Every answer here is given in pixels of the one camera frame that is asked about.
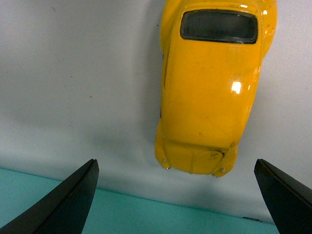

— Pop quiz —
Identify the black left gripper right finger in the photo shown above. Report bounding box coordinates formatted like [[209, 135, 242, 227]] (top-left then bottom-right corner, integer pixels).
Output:
[[254, 159, 312, 234]]

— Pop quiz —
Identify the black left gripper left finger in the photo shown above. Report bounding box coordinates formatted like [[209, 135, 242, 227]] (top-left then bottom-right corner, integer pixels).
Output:
[[0, 159, 99, 234]]

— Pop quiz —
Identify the yellow beetle toy car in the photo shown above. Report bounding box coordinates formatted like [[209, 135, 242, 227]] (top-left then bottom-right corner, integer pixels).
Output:
[[155, 0, 277, 177]]

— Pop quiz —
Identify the turquoise plastic storage bin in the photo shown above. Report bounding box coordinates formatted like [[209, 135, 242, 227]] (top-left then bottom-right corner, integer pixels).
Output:
[[0, 169, 278, 234]]

